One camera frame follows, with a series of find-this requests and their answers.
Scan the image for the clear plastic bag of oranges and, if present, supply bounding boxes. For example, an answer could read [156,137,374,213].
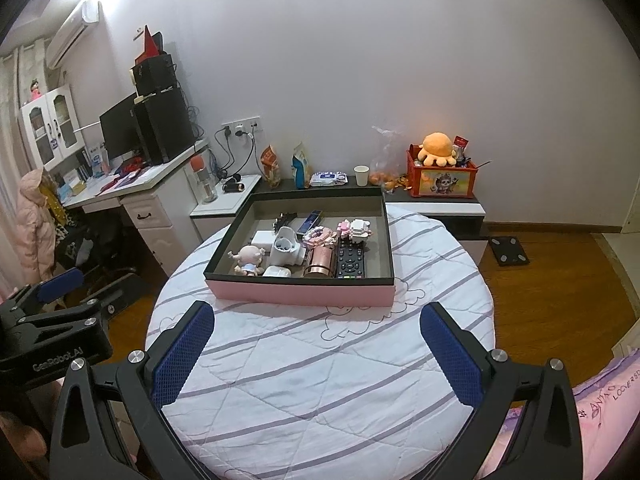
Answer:
[370,125,408,193]

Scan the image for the orange octopus plush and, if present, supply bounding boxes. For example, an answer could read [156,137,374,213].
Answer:
[417,132,457,167]

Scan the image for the rose gold metallic cup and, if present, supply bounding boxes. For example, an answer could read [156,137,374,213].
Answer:
[301,247,335,278]

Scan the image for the black office chair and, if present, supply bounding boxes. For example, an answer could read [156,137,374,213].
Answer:
[55,210,151,311]

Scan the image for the pink printed blanket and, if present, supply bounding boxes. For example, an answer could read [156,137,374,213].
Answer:
[480,357,640,480]

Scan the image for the white wall outlet strip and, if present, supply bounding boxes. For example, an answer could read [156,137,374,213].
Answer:
[221,116,262,137]

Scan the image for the clear bottle with orange cap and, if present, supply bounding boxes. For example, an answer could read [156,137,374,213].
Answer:
[189,155,218,203]

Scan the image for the blue and white carton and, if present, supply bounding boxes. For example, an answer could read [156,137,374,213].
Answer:
[87,146,110,173]

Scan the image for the white glass door cabinet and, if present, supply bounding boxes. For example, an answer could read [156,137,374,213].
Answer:
[19,85,86,171]

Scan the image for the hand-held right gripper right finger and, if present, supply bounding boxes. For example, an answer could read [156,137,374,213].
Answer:
[419,302,583,480]

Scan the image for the black computer tower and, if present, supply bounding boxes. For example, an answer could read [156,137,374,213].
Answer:
[134,85,197,166]

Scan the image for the black power cables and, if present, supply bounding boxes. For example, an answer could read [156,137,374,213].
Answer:
[212,127,256,181]

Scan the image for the pink box with black rim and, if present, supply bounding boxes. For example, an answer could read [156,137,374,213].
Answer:
[204,186,397,307]

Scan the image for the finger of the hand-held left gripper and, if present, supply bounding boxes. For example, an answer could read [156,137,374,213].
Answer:
[0,266,86,321]
[14,287,127,339]

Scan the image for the white and pink brick figure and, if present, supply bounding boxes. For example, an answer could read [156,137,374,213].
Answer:
[337,217,373,242]

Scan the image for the orange snack bag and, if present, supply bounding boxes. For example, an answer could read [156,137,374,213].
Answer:
[260,145,282,190]

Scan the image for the dark blue slim box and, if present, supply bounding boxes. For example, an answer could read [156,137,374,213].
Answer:
[296,210,323,240]

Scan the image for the black remote control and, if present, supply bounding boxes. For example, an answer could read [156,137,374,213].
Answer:
[334,245,366,279]

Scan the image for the white striped quilt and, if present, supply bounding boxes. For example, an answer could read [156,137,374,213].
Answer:
[145,205,497,480]

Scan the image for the pink doll figurine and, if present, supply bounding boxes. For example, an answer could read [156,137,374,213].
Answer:
[227,245,267,277]

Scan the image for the white desk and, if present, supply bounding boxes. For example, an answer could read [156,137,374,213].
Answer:
[62,139,208,276]

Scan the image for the white bedside cabinet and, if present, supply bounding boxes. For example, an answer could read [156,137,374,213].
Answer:
[189,174,263,246]

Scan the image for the black bathroom scale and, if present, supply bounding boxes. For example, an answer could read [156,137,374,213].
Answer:
[489,236,531,267]

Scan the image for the red printed crate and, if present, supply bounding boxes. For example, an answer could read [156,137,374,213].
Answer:
[406,144,478,198]

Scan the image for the pink padded coat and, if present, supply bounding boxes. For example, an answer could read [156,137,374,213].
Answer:
[12,169,56,281]

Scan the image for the white air conditioner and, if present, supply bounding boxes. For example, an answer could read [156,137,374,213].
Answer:
[45,0,101,68]

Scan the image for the black computer monitor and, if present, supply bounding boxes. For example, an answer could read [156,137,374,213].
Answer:
[99,92,143,163]

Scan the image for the red paper bag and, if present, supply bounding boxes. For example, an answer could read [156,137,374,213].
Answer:
[134,25,166,63]

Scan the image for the blue and white snack bag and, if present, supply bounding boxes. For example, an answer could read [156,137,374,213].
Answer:
[291,141,313,190]

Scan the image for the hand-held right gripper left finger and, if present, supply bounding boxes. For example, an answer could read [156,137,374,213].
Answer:
[50,301,216,480]

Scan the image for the yellow scarf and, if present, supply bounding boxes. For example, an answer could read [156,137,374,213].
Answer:
[40,175,66,226]

